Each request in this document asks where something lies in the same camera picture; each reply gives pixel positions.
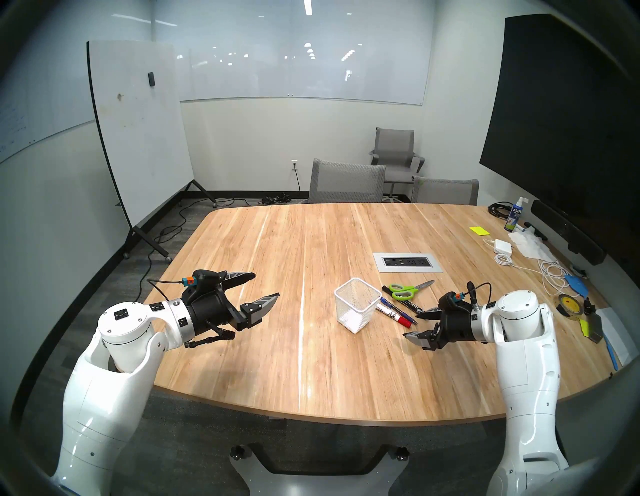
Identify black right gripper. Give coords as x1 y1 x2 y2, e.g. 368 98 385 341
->
402 302 475 351

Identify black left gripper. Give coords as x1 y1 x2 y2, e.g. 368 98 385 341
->
182 271 281 336

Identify red-capped white marker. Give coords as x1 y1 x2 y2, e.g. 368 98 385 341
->
375 305 415 329

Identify blue pen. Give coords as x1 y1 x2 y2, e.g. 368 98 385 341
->
380 297 418 326

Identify black permanent marker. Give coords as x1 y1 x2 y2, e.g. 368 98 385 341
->
381 285 430 320

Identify white mesh pen holder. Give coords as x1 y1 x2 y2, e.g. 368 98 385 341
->
334 277 382 335

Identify silver table outlet panel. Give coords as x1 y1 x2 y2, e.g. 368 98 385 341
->
372 252 444 274

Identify white crumpled tissue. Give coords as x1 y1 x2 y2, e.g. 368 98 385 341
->
510 229 557 263

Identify grey mesh-back chair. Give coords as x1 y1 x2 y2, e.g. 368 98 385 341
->
411 176 480 207
307 158 387 204

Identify whiteboard cleaner spray bottle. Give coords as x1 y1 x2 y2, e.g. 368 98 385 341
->
504 196 527 232

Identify flat blue object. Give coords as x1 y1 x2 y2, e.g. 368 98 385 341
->
564 272 592 299

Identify dark grey and yellow block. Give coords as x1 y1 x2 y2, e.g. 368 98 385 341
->
579 315 606 343

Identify black soundbar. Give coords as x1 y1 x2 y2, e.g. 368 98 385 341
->
530 199 607 266

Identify thin blue stick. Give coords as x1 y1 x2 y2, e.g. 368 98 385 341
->
602 332 621 371

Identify grey armrest office chair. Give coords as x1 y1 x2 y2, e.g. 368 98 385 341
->
369 127 426 203

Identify white paper sheet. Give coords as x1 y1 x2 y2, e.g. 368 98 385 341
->
595 306 638 366

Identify rolling whiteboard on stand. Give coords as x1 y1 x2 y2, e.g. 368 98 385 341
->
86 40 218 262

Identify green-handled scissors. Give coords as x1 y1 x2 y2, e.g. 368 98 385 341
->
389 280 435 302

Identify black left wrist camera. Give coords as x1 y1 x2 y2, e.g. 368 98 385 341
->
181 269 227 296

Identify black right camera cable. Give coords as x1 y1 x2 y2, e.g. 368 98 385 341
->
465 281 494 307

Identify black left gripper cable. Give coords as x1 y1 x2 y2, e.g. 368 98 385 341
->
184 327 236 349

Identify long black floor cable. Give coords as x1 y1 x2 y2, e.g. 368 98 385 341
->
147 197 236 261

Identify white charger cable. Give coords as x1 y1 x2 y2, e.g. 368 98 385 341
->
482 239 576 298

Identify plain glass wall whiteboard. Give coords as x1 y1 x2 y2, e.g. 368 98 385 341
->
152 0 435 106

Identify large black wall screen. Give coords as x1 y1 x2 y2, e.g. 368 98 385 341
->
479 13 640 271

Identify wall whiteboard with writing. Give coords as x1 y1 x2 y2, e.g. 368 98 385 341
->
0 0 153 166

